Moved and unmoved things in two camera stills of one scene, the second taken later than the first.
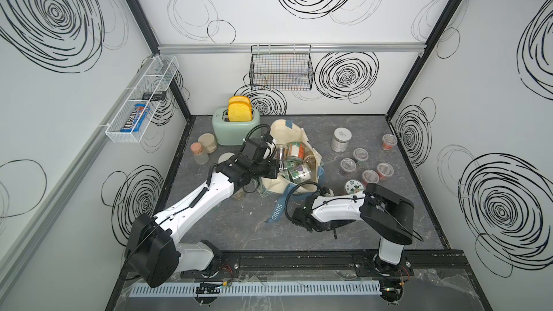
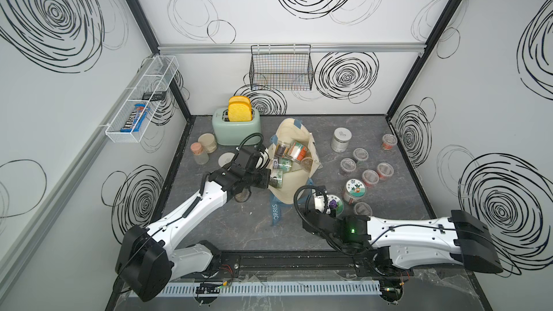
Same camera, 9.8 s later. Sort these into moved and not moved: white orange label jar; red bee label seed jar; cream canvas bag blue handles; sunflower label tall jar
Moved: cream canvas bag blue handles
Not moved: sunflower label tall jar; white orange label jar; red bee label seed jar
